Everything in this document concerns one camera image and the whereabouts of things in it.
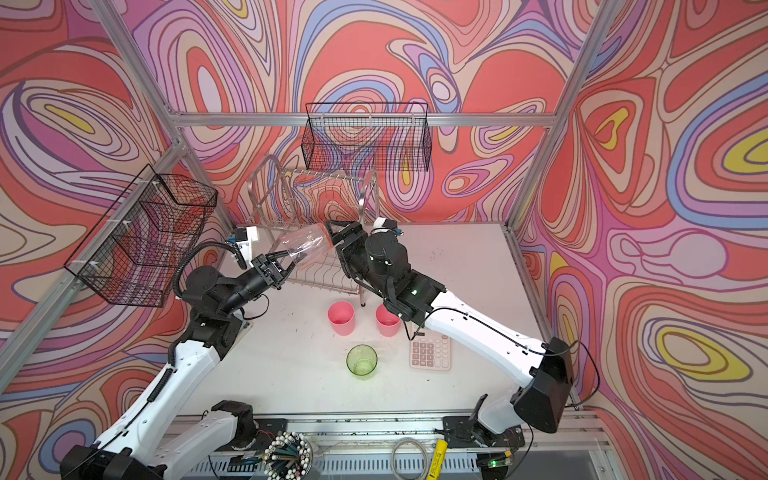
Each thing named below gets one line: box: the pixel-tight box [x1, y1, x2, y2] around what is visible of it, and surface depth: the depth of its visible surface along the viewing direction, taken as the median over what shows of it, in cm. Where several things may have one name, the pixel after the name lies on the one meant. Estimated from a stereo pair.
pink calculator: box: [409, 331, 452, 371], surface depth 87 cm
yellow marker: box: [426, 439, 449, 480], surface depth 70 cm
